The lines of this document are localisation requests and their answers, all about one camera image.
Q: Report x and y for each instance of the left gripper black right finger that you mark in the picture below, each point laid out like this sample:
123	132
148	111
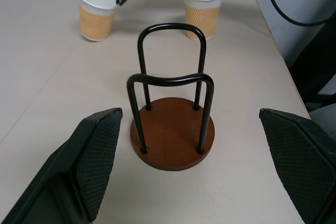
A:
302	161

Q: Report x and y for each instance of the orange white ribbed paper cup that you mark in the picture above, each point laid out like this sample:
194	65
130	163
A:
202	16
94	22

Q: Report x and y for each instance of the black table frame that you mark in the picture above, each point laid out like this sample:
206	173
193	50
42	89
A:
315	51

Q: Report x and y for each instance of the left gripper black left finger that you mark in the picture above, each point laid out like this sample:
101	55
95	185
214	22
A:
86	161

